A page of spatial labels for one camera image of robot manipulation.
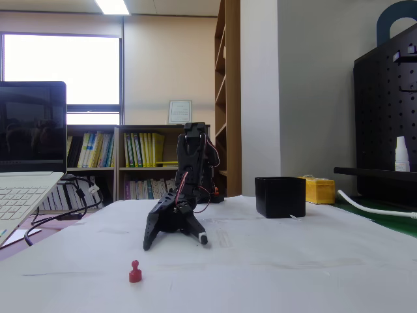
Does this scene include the red plastic pawn piece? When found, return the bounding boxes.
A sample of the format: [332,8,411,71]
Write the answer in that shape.
[128,260,143,284]

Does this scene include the black square cup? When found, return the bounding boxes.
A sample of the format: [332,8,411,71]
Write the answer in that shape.
[254,176,307,219]

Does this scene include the yellow cardboard box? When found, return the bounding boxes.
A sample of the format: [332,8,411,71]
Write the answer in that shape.
[298,175,336,205]

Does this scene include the white taped paper cover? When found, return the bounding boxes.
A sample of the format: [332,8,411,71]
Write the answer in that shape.
[0,194,417,313]

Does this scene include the low wooden bookcase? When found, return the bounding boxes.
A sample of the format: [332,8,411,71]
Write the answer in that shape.
[115,125,212,201]
[38,125,119,211]

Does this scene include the framed white certificate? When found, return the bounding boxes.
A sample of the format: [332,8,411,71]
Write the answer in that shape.
[168,100,193,126]

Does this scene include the tall wooden bookshelf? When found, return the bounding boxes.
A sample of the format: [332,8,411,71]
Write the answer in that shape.
[214,0,242,198]

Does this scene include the white laptop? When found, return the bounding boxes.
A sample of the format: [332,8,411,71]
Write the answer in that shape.
[0,80,68,250]

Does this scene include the black shelf bar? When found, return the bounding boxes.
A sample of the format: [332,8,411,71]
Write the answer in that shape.
[334,166,417,183]

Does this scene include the window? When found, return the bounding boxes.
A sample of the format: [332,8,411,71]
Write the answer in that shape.
[0,32,124,127]

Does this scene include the black pegboard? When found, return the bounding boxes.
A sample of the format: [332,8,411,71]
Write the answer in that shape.
[353,22,417,200]

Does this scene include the ceiling light panel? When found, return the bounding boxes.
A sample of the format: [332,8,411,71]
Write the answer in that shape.
[94,0,131,16]

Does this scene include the white small bottle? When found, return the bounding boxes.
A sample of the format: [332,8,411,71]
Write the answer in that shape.
[394,136,411,173]

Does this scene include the dark teal arch sign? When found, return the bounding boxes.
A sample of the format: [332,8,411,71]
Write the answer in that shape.
[376,0,417,46]

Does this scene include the red servo cable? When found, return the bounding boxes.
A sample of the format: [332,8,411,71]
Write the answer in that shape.
[174,133,222,215]

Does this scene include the black laptop cable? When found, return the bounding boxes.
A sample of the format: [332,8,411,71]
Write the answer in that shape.
[24,175,105,248]

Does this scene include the white power cable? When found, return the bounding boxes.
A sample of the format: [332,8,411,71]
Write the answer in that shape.
[337,188,417,220]

